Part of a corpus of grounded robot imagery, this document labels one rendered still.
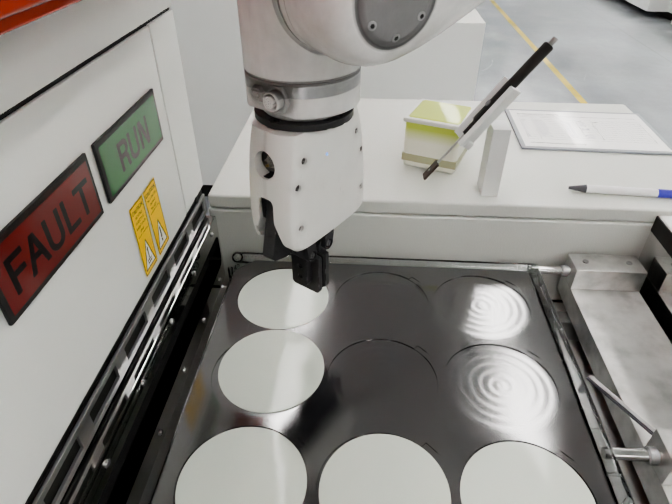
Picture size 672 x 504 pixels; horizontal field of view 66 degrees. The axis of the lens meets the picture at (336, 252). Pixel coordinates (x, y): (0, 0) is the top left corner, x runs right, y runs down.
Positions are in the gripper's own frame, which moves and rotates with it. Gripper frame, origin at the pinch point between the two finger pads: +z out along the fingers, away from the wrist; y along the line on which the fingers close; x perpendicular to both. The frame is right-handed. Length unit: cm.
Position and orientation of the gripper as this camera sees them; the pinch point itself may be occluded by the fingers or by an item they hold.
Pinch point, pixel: (310, 266)
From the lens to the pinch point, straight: 48.0
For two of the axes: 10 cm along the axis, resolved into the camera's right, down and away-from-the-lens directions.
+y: 5.9, -4.8, 6.5
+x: -8.1, -3.5, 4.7
